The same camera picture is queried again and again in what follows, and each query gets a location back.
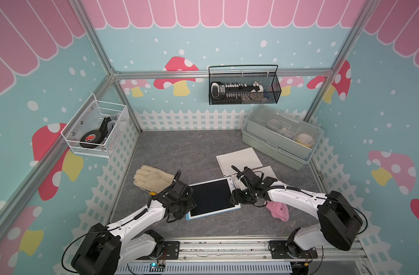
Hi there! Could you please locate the white drawing tablet front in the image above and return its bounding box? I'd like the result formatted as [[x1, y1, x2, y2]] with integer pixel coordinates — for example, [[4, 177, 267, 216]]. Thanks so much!
[[216, 147, 263, 177]]

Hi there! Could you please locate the beige work glove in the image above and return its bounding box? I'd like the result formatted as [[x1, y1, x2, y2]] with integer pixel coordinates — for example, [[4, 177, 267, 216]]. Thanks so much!
[[133, 165, 175, 193]]

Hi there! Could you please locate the white drawing tablet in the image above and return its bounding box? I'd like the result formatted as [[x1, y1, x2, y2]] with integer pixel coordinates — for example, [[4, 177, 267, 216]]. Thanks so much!
[[216, 147, 263, 177], [231, 166, 277, 190]]

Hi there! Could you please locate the clear acrylic wall bin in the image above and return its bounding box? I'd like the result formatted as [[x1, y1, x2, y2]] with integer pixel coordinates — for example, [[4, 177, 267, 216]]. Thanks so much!
[[61, 95, 129, 158]]

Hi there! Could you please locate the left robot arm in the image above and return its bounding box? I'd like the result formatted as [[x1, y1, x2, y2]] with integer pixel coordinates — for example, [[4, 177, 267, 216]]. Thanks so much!
[[69, 179, 196, 275]]

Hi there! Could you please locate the black tape roll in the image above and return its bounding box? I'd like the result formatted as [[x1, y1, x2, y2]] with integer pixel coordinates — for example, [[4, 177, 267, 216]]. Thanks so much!
[[79, 129, 103, 149]]

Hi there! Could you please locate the blue framed drawing tablet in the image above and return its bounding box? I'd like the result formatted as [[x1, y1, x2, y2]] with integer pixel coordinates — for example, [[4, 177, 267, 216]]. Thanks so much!
[[186, 177, 241, 220]]

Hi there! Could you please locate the pink cleaning cloth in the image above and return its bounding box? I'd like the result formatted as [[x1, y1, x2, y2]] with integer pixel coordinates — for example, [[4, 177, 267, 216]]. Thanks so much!
[[266, 201, 290, 222]]

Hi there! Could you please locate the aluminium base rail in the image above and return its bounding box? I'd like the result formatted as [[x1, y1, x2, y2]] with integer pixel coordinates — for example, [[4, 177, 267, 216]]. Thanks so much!
[[79, 236, 372, 275]]

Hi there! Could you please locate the green translucent storage box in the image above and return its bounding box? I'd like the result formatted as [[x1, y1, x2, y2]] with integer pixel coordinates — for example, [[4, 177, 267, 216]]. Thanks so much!
[[241, 105, 324, 170]]

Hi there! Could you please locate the black wire mesh basket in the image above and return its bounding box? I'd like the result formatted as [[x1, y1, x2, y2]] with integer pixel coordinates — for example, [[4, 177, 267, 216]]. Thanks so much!
[[208, 64, 282, 105]]

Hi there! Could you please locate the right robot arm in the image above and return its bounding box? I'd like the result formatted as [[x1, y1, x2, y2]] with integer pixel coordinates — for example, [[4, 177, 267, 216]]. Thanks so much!
[[230, 166, 365, 259]]

